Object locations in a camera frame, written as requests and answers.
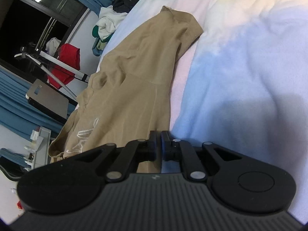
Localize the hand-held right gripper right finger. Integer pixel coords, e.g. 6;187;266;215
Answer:
161;130;243;182

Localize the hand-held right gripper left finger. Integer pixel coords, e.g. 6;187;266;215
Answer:
74;130;157;182

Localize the tan t-shirt with white print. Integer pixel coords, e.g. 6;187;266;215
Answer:
48;5;204;174

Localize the pile of clothes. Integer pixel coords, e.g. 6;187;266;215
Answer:
91;5;129;57

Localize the white shelf unit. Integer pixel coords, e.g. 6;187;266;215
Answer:
24;126;51;169

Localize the pastel tie-dye bed sheet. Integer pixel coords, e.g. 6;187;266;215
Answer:
96;0;308;224

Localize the red garment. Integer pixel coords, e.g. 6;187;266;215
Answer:
47;43;81;89

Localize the blue curtain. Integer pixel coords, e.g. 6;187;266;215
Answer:
0;67;70;135

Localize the white garment on rack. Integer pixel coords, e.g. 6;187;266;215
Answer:
46;38;62;56

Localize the flexible metal hose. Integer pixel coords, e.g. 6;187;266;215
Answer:
40;64;79;106

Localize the window frame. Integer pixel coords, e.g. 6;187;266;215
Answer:
0;0;90;27

